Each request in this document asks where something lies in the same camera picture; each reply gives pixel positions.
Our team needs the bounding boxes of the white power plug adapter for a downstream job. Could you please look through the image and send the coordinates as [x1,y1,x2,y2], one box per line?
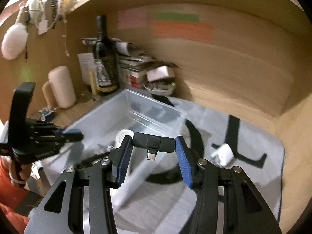
[210,143,234,168]

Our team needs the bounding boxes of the blue cartoon sticker card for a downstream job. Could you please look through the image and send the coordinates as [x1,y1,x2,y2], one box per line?
[39,107,56,122]

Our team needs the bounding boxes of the green sticky note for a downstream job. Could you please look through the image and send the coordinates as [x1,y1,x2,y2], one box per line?
[155,12,200,23]

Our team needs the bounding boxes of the white handwritten note paper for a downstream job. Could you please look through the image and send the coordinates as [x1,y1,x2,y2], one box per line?
[77,53,95,86]

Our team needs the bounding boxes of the orange sleeve forearm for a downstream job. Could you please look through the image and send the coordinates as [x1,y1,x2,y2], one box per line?
[1,156,29,233]

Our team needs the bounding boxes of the grey desk mat black letters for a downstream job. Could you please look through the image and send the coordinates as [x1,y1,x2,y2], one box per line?
[109,92,285,233]

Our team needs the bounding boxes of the white bowl of stones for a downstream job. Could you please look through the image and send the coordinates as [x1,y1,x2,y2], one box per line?
[143,79,176,96]

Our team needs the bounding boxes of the clear plastic storage box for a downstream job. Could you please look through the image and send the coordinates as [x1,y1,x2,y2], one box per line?
[42,90,186,211]

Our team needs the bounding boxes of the orange sticky note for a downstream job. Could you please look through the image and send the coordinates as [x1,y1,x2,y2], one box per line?
[151,20,214,43]

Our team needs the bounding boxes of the beige pink thermos mug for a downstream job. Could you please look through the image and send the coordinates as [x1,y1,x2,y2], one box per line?
[42,66,77,109]

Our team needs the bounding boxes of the dark wine bottle elephant label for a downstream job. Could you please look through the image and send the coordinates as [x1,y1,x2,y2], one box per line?
[94,15,119,95]

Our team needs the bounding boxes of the stack of books and papers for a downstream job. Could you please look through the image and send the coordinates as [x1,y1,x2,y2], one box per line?
[81,37,179,89]

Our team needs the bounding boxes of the white fluffy brush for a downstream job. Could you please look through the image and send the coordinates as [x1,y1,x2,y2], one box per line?
[1,2,28,60]

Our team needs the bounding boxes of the white card in bowl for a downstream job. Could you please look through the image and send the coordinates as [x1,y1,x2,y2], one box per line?
[146,66,175,82]

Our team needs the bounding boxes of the pink sticky note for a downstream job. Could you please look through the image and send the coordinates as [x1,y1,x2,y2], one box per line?
[117,8,148,30]

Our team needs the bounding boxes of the black usb wireless microphone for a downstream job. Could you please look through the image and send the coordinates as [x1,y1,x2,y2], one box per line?
[132,133,176,161]

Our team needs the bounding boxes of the white handheld massager device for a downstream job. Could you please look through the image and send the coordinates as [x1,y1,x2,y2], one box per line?
[114,129,134,148]

